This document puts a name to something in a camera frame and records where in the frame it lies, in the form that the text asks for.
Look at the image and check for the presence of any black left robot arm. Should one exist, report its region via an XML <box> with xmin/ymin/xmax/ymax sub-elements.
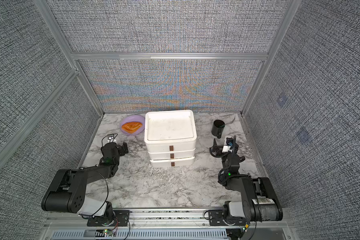
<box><xmin>41</xmin><ymin>142</ymin><xmax>129</xmax><ymax>227</ymax></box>

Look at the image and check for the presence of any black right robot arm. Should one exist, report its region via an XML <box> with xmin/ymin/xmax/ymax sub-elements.
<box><xmin>209</xmin><ymin>138</ymin><xmax>283</xmax><ymax>226</ymax></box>

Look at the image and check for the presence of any white three-drawer storage unit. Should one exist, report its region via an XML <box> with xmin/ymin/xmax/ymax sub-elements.
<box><xmin>144</xmin><ymin>110</ymin><xmax>197</xmax><ymax>168</ymax></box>

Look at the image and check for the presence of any black cup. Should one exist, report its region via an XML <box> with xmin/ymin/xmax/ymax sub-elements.
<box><xmin>211</xmin><ymin>120</ymin><xmax>225</xmax><ymax>139</ymax></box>

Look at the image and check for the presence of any orange pastry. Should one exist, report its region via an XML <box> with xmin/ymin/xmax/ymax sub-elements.
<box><xmin>122</xmin><ymin>122</ymin><xmax>143</xmax><ymax>134</ymax></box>

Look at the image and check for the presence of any purple plastic plate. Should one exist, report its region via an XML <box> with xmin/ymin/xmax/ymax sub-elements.
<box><xmin>120</xmin><ymin>115</ymin><xmax>145</xmax><ymax>136</ymax></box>

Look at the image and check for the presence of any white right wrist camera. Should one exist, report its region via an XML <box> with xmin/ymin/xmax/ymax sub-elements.
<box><xmin>222</xmin><ymin>145</ymin><xmax>232</xmax><ymax>153</ymax></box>

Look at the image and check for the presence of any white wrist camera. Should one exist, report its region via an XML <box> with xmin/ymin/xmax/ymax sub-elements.
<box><xmin>107</xmin><ymin>134</ymin><xmax>118</xmax><ymax>143</ymax></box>
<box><xmin>222</xmin><ymin>145</ymin><xmax>232</xmax><ymax>153</ymax></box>

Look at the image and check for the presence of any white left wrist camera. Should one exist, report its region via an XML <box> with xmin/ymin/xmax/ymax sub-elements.
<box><xmin>107</xmin><ymin>134</ymin><xmax>118</xmax><ymax>143</ymax></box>

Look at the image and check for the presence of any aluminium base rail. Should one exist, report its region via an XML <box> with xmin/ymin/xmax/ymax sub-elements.
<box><xmin>39</xmin><ymin>207</ymin><xmax>299</xmax><ymax>240</ymax></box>

